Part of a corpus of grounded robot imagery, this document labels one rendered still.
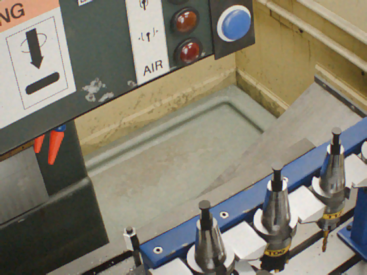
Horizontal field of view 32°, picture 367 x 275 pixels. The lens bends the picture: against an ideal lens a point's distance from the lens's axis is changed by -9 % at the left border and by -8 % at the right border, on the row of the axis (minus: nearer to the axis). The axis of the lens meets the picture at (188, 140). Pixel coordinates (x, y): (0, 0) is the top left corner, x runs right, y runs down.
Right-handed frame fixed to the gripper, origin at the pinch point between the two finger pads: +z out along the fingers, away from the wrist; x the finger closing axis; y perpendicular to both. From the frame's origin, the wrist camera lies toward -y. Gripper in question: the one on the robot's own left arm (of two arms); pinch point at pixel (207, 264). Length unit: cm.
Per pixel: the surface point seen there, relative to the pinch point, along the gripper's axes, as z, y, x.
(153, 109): 91, 58, 41
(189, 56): -7.4, -42.0, -4.6
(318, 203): -2.4, -2.1, 18.2
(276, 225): -2.7, -4.0, 9.8
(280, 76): 70, 47, 71
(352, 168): -0.4, -1.9, 27.2
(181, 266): 0.5, -2.1, -3.8
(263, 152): 49, 47, 48
